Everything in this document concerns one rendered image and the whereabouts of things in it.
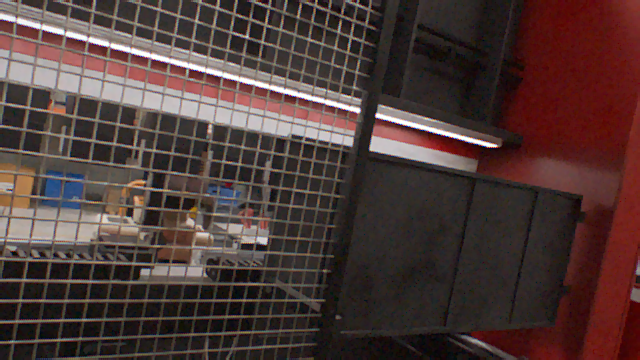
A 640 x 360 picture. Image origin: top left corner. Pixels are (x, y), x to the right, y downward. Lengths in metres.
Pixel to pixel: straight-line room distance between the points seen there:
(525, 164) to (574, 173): 0.19
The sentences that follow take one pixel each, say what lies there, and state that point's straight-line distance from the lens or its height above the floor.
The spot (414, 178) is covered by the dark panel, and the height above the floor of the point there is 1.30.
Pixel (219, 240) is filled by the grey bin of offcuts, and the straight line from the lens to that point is 4.26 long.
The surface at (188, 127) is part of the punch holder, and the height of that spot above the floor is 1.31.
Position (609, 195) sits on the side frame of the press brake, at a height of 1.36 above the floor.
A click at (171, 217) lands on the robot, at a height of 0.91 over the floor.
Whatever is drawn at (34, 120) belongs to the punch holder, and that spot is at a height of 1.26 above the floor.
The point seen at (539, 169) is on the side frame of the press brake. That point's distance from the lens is 2.11.
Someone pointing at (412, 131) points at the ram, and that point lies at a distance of 1.98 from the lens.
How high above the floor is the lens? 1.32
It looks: 3 degrees down
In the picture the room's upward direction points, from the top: 11 degrees clockwise
